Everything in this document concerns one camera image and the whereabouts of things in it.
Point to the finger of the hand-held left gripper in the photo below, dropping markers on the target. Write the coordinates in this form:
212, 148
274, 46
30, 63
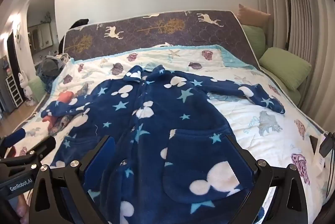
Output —
44, 145
16, 136

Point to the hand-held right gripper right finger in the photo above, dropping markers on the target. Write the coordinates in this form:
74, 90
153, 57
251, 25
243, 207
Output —
241, 161

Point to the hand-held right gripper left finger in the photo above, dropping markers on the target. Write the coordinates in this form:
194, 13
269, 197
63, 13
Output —
100, 163

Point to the blue star-print fleece robe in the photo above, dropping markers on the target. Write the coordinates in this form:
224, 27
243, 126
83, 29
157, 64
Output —
157, 121

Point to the pile of grey blue clothes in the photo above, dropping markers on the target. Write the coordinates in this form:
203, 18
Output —
49, 65

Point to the person's left hand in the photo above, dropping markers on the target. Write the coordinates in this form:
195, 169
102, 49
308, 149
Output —
22, 211

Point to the patterned folded garment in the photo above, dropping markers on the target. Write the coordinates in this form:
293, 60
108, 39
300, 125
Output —
59, 125

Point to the white shell-print quilt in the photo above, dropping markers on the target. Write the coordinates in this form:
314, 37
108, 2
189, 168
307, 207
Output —
261, 124

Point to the white rack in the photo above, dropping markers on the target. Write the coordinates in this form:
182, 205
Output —
14, 90

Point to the red folded garment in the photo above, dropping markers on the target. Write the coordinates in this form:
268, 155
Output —
65, 97

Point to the small green cushion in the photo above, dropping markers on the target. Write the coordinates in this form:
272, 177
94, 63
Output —
36, 87

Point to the white rabbit toy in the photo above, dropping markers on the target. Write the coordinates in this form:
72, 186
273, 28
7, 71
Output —
24, 84

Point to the white paper tag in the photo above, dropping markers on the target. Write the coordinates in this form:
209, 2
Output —
319, 161

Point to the large green pillow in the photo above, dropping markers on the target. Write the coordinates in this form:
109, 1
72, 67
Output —
285, 66

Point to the peach pillow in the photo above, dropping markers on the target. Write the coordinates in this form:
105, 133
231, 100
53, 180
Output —
255, 17

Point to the purple deer-print mattress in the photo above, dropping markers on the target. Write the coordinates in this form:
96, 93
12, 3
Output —
157, 30

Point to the beige pleated curtain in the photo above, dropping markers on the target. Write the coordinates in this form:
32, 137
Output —
311, 30

